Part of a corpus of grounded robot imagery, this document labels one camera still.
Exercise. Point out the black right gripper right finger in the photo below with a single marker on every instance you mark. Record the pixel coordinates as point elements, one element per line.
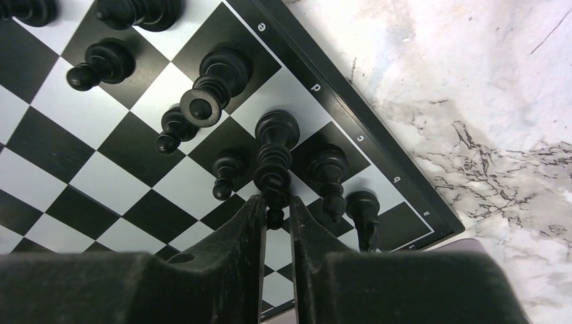
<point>336,284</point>

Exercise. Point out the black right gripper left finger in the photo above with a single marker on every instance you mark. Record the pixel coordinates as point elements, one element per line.
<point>217,280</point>

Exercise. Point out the black chess knight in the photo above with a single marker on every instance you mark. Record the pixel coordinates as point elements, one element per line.
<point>363,207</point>

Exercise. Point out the black chess pawn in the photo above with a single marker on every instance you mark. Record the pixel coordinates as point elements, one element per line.
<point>108,61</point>
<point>176,129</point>
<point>228,167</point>

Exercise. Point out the black chess bishop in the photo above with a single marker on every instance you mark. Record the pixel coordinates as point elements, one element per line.
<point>328,169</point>

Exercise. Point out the black chess piece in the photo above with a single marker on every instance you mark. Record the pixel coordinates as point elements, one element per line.
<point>150,15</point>
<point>35,13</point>
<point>277,132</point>
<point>223,74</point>

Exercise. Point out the silver metal tin lid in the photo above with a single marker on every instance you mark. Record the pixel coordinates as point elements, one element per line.
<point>462,245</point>

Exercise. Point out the black and white chessboard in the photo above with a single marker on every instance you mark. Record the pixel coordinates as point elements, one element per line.
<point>96,157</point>

